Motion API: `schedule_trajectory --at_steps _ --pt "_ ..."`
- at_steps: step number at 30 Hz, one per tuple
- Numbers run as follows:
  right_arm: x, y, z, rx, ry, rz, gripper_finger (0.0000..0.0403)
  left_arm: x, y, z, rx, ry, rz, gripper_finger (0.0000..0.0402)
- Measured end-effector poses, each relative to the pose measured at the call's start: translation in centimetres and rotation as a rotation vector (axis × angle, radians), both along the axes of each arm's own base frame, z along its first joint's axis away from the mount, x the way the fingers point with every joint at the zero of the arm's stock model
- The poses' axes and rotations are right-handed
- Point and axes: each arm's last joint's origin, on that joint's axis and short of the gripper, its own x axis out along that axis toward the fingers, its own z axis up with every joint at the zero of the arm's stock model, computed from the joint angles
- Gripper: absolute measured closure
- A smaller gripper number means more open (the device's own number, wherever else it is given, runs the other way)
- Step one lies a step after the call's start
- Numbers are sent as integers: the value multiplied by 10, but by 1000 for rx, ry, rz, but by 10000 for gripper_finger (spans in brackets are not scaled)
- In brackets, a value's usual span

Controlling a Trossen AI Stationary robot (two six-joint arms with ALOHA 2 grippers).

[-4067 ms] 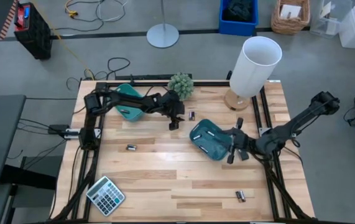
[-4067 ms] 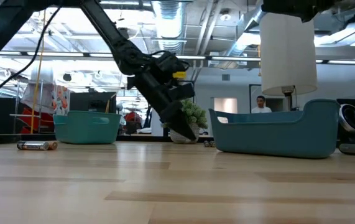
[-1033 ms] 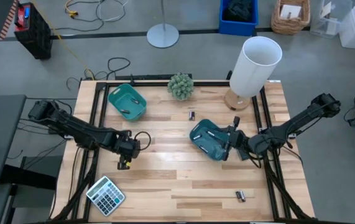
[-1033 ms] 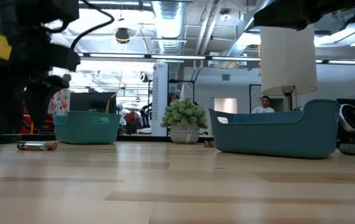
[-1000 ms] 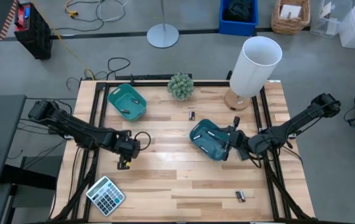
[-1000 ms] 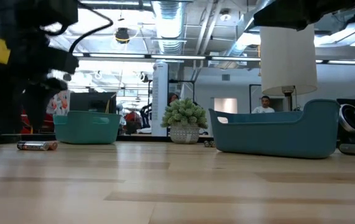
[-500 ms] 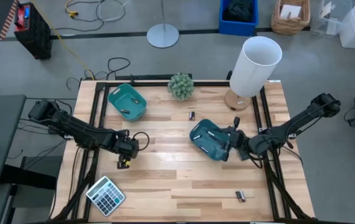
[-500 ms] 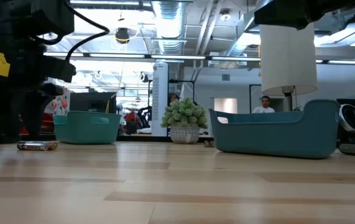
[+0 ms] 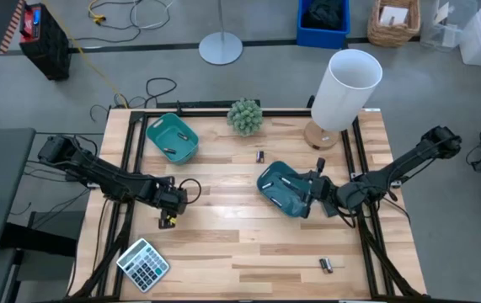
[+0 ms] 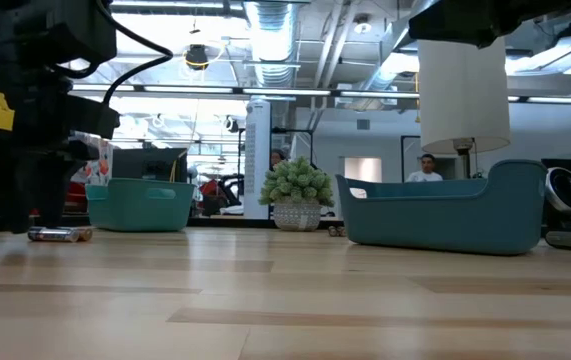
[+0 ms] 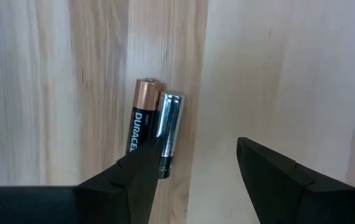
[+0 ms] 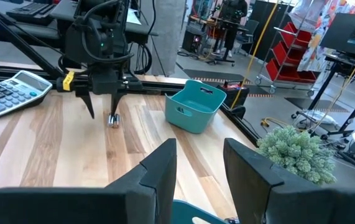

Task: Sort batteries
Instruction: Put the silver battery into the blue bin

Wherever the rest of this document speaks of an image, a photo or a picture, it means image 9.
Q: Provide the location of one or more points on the black red tool case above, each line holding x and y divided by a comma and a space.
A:
48, 46

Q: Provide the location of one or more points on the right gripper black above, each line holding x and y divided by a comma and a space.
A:
323, 192

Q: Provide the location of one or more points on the grey desk calculator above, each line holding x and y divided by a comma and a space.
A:
143, 265

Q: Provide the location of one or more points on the green succulent in pot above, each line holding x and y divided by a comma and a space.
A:
244, 117

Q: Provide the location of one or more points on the white paper box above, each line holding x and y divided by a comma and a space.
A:
393, 14

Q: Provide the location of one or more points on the dark teal plastic bin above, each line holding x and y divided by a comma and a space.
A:
280, 192

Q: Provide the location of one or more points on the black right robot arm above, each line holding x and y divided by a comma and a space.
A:
404, 162

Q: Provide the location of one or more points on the white shade wooden base lamp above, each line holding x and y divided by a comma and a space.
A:
345, 92

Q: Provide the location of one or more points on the yellow tape tag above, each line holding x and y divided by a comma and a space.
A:
173, 219

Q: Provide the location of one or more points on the dark slim battery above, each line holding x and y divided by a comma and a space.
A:
182, 135
322, 265

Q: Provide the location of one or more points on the short silver battery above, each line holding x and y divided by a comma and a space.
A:
169, 150

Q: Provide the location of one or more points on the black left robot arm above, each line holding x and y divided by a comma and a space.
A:
109, 185

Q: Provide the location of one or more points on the grey round floor stand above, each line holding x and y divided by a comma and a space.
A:
221, 48

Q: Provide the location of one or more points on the light teal plastic bin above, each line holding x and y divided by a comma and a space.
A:
160, 134

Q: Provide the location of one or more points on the wicker basket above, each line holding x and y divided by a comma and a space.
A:
391, 35

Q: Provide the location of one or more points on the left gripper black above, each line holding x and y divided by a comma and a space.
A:
170, 200

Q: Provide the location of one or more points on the blue plastic crate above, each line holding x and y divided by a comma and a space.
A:
322, 38

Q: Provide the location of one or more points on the clear plastic container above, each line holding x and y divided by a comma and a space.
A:
446, 29

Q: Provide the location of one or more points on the black bag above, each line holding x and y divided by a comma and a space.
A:
322, 14

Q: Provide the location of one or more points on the silver slim battery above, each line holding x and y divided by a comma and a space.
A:
329, 265
284, 181
276, 202
266, 185

